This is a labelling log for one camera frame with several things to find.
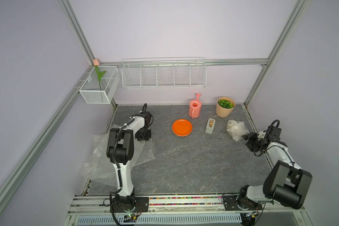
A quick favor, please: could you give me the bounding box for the orange plate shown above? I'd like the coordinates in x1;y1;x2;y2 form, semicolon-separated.
172;119;193;137

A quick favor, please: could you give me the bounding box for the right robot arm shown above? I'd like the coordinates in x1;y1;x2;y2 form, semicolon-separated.
236;120;313;210

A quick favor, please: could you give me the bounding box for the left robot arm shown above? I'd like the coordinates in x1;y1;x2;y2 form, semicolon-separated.
106;103;153;199

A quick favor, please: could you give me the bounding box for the potted green plant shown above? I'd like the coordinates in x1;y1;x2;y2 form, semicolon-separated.
216;97;236;118

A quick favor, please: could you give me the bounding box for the pink watering can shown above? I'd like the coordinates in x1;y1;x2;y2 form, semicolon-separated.
188;93;202;119

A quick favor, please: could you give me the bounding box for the pink artificial tulip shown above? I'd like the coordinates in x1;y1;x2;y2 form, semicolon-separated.
93;59;106;90

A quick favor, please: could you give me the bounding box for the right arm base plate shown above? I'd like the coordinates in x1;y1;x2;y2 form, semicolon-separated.
220;194;263;211

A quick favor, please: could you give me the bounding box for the long white wire basket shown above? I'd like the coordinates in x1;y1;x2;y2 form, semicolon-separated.
122;57;207;89

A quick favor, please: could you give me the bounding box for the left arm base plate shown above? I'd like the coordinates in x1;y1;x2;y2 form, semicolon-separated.
112;196;149;213

